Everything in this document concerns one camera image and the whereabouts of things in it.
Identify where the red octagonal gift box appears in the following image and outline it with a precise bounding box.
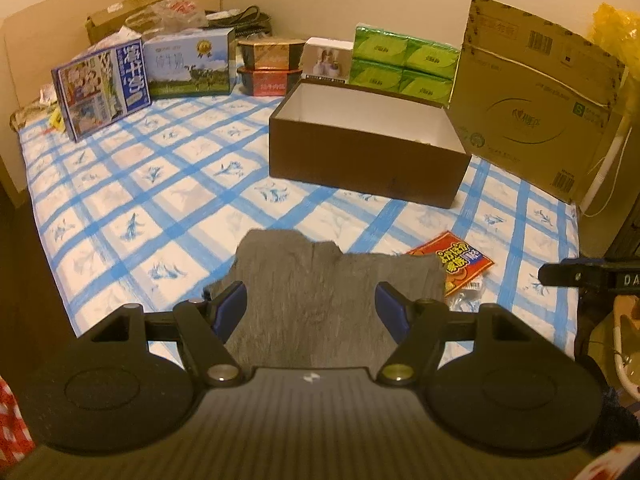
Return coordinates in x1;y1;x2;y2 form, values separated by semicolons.
239;65;303;97

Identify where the wooden headboard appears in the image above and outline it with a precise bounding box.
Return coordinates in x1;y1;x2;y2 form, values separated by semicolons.
0;0;223;206

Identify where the cow picture milk carton box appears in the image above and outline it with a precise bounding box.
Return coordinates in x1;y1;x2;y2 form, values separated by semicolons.
142;27;236;100

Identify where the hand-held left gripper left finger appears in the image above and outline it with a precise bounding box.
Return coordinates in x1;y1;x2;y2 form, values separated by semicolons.
75;280;248;388

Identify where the red checked cloth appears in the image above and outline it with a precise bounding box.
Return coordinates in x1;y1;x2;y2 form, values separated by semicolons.
0;375;36;480

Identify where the orange snack packet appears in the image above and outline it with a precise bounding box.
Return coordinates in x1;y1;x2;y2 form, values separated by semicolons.
406;231;495;297

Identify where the orange octagonal gift box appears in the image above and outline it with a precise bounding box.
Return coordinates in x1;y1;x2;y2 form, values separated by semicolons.
236;37;307;70

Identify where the grey cloth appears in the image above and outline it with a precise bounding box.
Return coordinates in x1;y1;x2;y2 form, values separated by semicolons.
202;229;446;368

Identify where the small white photo box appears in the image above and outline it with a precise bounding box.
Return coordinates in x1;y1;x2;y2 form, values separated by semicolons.
302;37;353;83

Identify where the beige patterned cloth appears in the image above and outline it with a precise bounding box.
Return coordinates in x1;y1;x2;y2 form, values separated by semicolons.
10;92;63;133

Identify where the clear plastic wrapper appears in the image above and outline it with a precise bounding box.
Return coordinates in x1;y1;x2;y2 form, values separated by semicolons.
447;282;483;313

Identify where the stack of green tissue packs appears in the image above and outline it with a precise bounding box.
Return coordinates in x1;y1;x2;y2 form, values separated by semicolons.
348;24;461;106

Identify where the black strap bag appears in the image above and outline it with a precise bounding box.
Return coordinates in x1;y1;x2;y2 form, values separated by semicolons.
205;5;273;41

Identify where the blue cartoon milk carton box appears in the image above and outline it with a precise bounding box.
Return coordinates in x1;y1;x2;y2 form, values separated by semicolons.
51;39;152;142

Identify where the yellow plastic bag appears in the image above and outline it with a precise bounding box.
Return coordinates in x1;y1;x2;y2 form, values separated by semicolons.
592;2;640;61

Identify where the large printed cardboard box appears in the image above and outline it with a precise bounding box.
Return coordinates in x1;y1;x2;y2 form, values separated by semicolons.
446;0;626;205

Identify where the clear plastic bag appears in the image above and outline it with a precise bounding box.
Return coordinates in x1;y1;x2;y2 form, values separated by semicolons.
125;0;208;41

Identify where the blue checked bedsheet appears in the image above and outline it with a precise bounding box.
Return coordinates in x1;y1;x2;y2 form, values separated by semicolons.
12;77;583;356

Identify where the long brown cardboard box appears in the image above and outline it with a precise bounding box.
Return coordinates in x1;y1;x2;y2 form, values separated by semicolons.
86;0;171;46

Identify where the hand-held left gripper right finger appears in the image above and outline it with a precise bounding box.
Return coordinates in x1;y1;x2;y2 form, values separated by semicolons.
376;281;551;386

